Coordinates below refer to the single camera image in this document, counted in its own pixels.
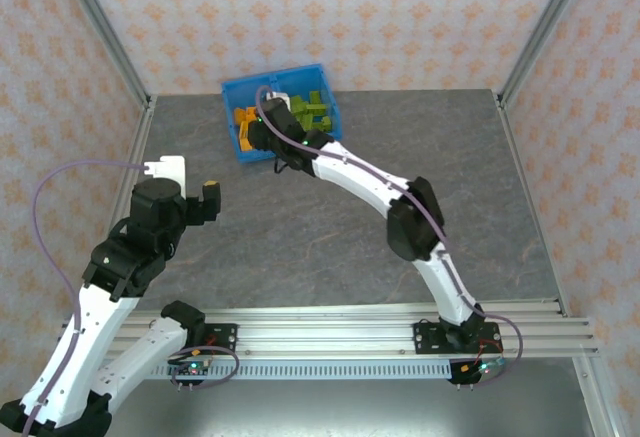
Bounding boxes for aluminium frame post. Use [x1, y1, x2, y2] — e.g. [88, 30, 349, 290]
[498, 0, 596, 109]
[52, 0, 154, 109]

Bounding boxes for controller circuit board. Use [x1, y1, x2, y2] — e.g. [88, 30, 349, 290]
[449, 356, 507, 389]
[167, 360, 212, 392]

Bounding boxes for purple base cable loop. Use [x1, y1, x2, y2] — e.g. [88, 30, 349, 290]
[474, 312, 525, 389]
[167, 344, 241, 391]

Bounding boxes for orange lego window frame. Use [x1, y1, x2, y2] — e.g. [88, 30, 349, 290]
[237, 124, 257, 154]

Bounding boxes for slotted grey cable duct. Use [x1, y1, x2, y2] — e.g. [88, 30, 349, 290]
[149, 360, 454, 381]

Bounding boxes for aluminium table side rail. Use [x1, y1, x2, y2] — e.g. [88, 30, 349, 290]
[112, 95, 159, 208]
[494, 90, 572, 318]

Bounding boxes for blue two-compartment bin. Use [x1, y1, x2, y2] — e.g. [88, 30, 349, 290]
[221, 62, 346, 165]

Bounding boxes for grey metal sheet panel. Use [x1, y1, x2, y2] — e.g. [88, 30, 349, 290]
[99, 379, 604, 437]

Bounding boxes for aluminium frame leg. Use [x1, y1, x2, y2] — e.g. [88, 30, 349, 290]
[572, 356, 627, 437]

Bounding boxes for aluminium rail beam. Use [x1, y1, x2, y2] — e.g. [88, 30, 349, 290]
[107, 301, 599, 361]

